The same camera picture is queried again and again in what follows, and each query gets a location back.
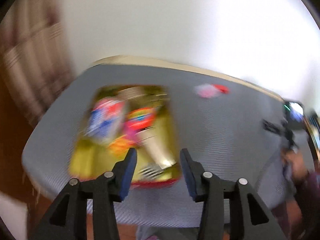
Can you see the brown wooden door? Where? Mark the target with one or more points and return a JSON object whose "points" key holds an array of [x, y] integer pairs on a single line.
{"points": [[15, 131]]}

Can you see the red gold metal tin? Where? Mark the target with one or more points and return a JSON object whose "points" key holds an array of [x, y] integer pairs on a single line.
{"points": [[90, 159]]}

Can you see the black camera tripod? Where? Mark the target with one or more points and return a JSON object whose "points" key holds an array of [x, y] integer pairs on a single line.
{"points": [[281, 130]]}

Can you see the clear plastic case red lid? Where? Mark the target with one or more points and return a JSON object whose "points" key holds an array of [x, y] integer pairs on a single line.
{"points": [[208, 90]]}

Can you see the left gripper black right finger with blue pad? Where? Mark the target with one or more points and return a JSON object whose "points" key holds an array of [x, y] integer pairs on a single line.
{"points": [[250, 218]]}

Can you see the yellow small box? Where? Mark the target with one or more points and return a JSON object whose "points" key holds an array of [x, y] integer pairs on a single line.
{"points": [[120, 145]]}

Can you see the wooden rectangular block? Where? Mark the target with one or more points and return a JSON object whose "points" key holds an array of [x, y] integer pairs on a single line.
{"points": [[156, 148]]}

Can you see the beige red cardboard box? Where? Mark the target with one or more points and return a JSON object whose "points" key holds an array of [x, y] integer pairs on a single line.
{"points": [[132, 93]]}

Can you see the beige patterned curtain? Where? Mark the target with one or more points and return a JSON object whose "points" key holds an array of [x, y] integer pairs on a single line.
{"points": [[34, 57]]}

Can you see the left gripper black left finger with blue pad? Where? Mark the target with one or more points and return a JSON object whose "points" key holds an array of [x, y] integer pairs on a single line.
{"points": [[66, 216]]}

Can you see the pink rectangular block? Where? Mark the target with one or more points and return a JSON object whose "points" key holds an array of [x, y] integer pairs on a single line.
{"points": [[130, 133]]}

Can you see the blue red toothpick box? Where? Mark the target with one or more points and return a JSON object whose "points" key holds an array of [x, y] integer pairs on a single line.
{"points": [[105, 119]]}

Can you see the grey mesh table mat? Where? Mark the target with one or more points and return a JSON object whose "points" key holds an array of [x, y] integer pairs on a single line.
{"points": [[223, 133]]}

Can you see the small colourful round tin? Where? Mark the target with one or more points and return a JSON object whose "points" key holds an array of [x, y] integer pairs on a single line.
{"points": [[141, 118]]}

